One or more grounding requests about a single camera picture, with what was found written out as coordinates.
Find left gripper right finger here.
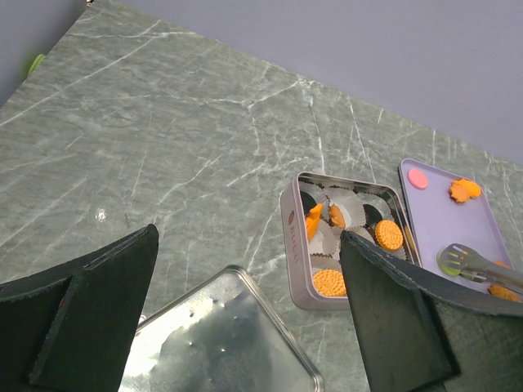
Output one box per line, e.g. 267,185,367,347
340,231,522,391

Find orange fish cookie top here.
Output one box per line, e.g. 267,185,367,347
449,178,482,203

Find silver tin lid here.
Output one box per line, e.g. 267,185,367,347
119,265,324,391

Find orange flower cookie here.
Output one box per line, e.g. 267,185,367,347
488,284,521,303

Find orange scalloped cookie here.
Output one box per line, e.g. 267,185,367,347
329,204,346,229

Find square cookie tin box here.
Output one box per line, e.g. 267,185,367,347
280,172,420,310

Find black round cookie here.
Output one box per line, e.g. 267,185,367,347
363,203,383,228
300,191,317,216

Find lavender plastic tray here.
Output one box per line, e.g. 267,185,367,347
399,158,515,293

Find pink round cookie top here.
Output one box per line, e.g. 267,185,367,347
407,168,428,190

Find green sticker on wall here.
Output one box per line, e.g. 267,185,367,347
27,54,46,76

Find orange dotted round cookie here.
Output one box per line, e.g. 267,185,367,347
313,269,346,296

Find green round cookie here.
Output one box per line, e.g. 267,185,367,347
437,248,467,277

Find metal serving tongs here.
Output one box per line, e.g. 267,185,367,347
446,243,522,294

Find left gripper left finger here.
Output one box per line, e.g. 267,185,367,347
1,224,159,391

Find orange round biscuit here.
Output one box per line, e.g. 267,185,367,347
374,220,404,252

